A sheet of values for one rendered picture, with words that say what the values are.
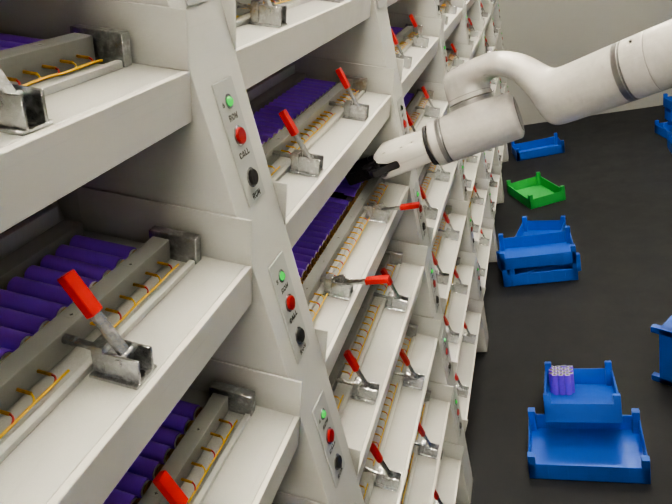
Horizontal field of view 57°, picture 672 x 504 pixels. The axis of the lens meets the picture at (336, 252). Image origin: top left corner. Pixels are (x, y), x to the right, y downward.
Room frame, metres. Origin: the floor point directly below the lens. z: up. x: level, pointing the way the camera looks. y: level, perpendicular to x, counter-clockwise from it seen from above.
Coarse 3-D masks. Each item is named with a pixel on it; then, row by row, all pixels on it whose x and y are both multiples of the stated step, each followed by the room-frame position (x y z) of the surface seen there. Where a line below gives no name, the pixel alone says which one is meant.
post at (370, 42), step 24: (360, 24) 1.22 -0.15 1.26; (384, 24) 1.25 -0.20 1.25; (336, 48) 1.24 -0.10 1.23; (360, 48) 1.22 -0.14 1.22; (384, 48) 1.21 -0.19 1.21; (408, 192) 1.21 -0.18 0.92; (408, 216) 1.21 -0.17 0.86; (408, 240) 1.21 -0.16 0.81; (432, 264) 1.28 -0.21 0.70; (432, 312) 1.20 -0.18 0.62; (456, 432) 1.21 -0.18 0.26
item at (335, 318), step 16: (400, 176) 1.21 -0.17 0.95; (384, 192) 1.16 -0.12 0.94; (400, 192) 1.17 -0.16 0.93; (368, 224) 1.02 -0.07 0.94; (384, 224) 1.02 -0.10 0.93; (352, 240) 0.96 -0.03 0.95; (368, 240) 0.96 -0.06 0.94; (384, 240) 0.98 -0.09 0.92; (352, 256) 0.91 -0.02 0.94; (368, 256) 0.91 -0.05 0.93; (336, 272) 0.86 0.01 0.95; (352, 272) 0.86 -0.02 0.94; (368, 272) 0.86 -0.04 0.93; (368, 288) 0.88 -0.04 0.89; (320, 304) 0.77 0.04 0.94; (336, 304) 0.77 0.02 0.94; (352, 304) 0.77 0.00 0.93; (320, 320) 0.73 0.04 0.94; (336, 320) 0.73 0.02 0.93; (352, 320) 0.78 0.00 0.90; (320, 336) 0.64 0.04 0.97; (336, 336) 0.70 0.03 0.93; (336, 352) 0.70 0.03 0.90
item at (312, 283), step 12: (372, 180) 1.16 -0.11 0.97; (372, 192) 1.12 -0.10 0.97; (360, 204) 1.05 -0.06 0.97; (348, 216) 1.00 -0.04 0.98; (360, 216) 1.04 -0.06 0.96; (348, 228) 0.96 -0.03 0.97; (360, 228) 0.98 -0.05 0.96; (336, 240) 0.91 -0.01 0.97; (324, 252) 0.87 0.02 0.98; (336, 252) 0.89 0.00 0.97; (324, 264) 0.84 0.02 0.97; (312, 276) 0.80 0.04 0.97; (324, 276) 0.83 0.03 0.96; (312, 288) 0.77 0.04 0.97
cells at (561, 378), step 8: (552, 368) 1.58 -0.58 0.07; (560, 368) 1.57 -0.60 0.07; (568, 368) 1.56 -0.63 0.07; (552, 376) 1.52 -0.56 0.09; (560, 376) 1.51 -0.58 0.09; (568, 376) 1.50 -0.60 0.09; (552, 384) 1.52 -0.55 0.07; (560, 384) 1.50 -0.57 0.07; (568, 384) 1.50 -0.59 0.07; (552, 392) 1.52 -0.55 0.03; (560, 392) 1.50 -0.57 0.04; (568, 392) 1.49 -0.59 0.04
